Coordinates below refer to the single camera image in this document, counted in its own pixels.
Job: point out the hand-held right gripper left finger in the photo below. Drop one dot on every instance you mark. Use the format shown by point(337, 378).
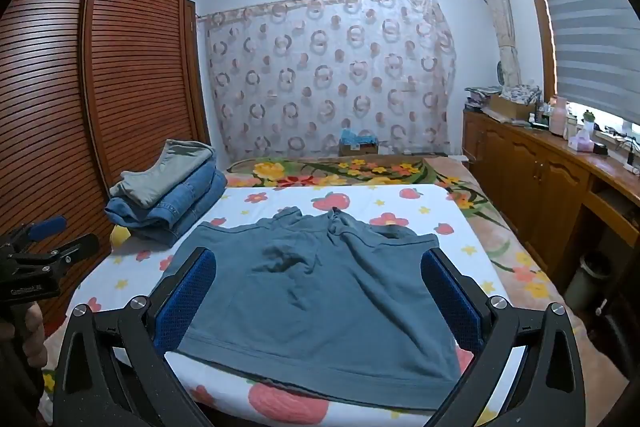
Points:
point(185, 302)

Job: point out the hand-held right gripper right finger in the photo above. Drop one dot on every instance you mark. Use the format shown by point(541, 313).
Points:
point(450, 302)

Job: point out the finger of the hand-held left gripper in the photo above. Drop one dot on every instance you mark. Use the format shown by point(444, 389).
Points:
point(47, 227)
point(75, 248)

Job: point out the folded grey pants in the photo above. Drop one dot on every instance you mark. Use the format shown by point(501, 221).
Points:
point(160, 177)

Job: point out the person's left hand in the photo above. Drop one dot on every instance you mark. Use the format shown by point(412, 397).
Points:
point(36, 337)

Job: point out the folded blue jeans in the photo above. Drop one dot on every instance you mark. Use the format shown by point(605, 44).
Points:
point(185, 207)

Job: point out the white strawberry printed sheet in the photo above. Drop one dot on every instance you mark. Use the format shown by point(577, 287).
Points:
point(380, 199)

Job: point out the grey trash bin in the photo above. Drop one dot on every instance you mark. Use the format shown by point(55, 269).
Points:
point(587, 282)

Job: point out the wooden cabinet counter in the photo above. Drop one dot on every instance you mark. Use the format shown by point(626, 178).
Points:
point(525, 177)

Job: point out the wooden louvered wardrobe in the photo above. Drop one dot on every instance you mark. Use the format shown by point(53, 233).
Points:
point(135, 82)

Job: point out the small cardboard box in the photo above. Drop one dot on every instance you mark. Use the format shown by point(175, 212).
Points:
point(357, 150)

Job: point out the floral blanket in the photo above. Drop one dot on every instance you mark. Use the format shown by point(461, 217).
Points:
point(325, 169)

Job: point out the stack of folded cloths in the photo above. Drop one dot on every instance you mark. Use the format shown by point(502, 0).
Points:
point(480, 98)

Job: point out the pink tissue box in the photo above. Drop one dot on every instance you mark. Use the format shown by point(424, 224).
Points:
point(584, 142)

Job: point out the pink bottle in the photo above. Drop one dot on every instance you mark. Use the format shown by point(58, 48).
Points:
point(558, 117)

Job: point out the floral cloth pile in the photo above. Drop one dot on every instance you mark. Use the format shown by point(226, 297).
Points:
point(522, 93)

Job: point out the green capped bottle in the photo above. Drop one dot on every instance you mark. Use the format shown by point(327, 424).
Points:
point(590, 122)

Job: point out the circle patterned curtain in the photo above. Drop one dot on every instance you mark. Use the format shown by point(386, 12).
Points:
point(325, 82)

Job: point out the beige tied curtain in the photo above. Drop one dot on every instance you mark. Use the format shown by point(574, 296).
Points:
point(500, 7)

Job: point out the grey striped window blind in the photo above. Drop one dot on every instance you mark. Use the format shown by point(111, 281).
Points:
point(590, 32)

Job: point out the wooden window frame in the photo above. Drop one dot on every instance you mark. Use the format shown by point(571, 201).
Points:
point(537, 7)

